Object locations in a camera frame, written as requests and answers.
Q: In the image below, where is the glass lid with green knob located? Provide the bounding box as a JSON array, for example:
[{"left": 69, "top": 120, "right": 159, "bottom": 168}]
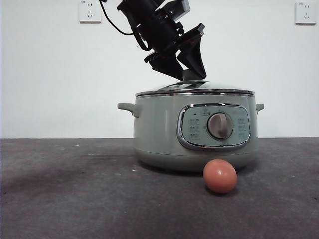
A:
[{"left": 135, "top": 70, "right": 255, "bottom": 97}]

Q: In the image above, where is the brown egg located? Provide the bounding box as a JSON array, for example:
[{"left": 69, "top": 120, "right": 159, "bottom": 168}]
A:
[{"left": 202, "top": 159, "right": 238, "bottom": 194}]

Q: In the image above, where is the sage green electric pot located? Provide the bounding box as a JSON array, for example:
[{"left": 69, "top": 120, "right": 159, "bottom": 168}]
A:
[{"left": 117, "top": 94, "right": 265, "bottom": 172}]

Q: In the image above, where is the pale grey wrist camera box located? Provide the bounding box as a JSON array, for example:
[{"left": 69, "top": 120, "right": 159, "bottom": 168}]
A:
[{"left": 163, "top": 0, "right": 191, "bottom": 22}]

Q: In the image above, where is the black cable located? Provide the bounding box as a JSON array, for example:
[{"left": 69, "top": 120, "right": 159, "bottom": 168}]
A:
[{"left": 98, "top": 0, "right": 149, "bottom": 52}]

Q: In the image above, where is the white wall socket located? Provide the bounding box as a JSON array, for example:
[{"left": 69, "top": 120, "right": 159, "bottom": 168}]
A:
[
  {"left": 295, "top": 1, "right": 319, "bottom": 25},
  {"left": 79, "top": 0, "right": 102, "bottom": 24}
]

